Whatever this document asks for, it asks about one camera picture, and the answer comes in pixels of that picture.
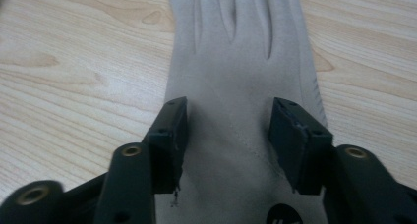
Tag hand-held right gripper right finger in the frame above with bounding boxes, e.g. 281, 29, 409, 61
268, 96, 334, 196

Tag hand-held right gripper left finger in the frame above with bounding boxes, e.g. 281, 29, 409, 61
142, 96, 190, 196

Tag beige glove with black button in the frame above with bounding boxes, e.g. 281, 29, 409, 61
152, 0, 329, 224

